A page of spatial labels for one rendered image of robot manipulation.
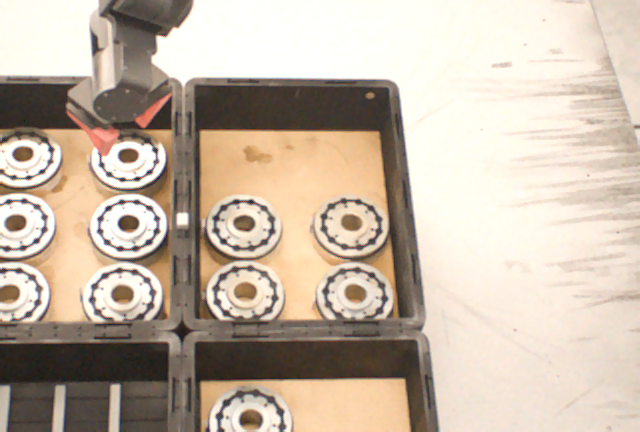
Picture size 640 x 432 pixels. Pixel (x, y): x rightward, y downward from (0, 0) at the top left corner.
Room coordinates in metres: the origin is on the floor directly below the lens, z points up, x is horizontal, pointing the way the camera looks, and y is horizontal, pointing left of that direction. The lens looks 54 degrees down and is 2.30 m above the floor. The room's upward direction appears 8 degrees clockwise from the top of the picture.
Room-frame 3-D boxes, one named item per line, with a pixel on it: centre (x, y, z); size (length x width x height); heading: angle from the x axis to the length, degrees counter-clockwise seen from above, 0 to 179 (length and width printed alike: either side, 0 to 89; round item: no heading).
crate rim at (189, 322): (0.97, 0.03, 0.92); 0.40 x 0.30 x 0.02; 10
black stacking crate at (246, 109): (0.97, 0.03, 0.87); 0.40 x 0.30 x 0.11; 10
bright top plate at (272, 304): (0.85, 0.08, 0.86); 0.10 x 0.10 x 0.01
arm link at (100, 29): (0.92, 0.24, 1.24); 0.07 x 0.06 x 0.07; 14
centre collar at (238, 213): (0.96, 0.10, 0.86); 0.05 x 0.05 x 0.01
